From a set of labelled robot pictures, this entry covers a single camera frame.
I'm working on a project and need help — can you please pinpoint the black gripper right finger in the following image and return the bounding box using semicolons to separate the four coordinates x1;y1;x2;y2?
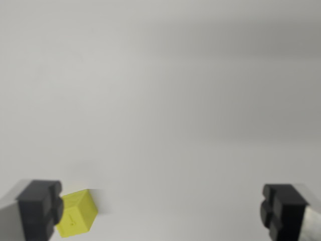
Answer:
259;183;321;241

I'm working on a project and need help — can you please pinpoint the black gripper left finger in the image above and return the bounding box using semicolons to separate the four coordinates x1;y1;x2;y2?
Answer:
0;179;64;241

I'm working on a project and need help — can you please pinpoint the yellow cube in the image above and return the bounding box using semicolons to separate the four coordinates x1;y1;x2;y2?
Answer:
55;189;99;238

